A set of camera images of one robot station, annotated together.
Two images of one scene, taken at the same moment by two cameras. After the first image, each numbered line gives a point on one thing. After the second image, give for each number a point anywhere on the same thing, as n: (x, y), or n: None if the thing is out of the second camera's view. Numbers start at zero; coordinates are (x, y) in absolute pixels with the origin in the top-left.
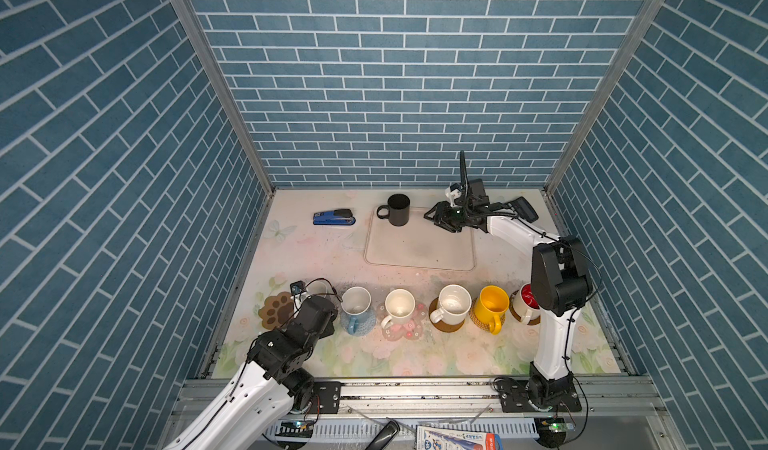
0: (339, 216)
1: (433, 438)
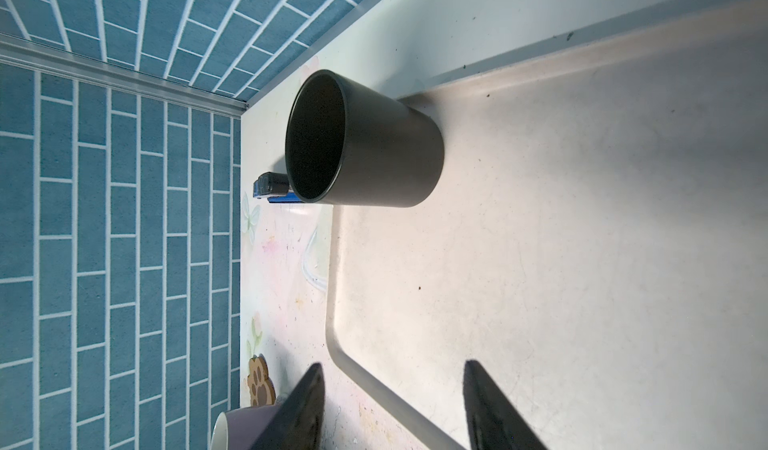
0: (275, 188)
1: None
